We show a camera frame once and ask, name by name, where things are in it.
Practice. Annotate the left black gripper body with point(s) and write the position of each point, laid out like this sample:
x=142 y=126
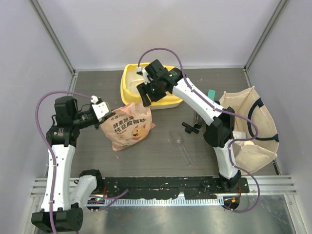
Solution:
x=96 y=123

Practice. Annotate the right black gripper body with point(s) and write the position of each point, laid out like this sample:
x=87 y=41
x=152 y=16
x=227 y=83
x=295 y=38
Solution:
x=153 y=91

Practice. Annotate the pink cat litter bag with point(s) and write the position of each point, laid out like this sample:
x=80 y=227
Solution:
x=129 y=125

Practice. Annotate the black bag clip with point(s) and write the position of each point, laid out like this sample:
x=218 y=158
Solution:
x=189 y=129

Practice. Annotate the clear plastic scoop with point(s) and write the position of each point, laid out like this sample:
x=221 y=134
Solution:
x=177 y=141

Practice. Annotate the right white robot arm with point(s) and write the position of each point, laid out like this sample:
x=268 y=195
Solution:
x=219 y=121

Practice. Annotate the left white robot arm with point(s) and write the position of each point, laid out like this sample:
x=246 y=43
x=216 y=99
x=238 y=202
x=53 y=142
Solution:
x=62 y=209

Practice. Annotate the teal flat stick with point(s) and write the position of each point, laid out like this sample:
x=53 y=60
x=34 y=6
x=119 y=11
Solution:
x=211 y=94

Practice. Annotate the beige canvas tote bag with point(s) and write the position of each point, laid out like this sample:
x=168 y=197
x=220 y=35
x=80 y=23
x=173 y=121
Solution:
x=252 y=155

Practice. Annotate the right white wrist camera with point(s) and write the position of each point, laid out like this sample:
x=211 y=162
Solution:
x=142 y=72

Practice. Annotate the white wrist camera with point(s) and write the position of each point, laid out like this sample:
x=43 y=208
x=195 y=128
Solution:
x=100 y=108
x=142 y=72

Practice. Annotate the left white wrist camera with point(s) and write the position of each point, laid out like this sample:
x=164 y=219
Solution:
x=100 y=108

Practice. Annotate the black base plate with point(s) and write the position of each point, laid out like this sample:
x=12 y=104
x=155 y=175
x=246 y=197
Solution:
x=193 y=187

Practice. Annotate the white slotted cable duct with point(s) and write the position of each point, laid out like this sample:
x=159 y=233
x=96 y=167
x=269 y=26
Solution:
x=180 y=201

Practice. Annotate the aluminium rail frame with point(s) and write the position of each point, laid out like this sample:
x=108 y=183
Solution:
x=269 y=185

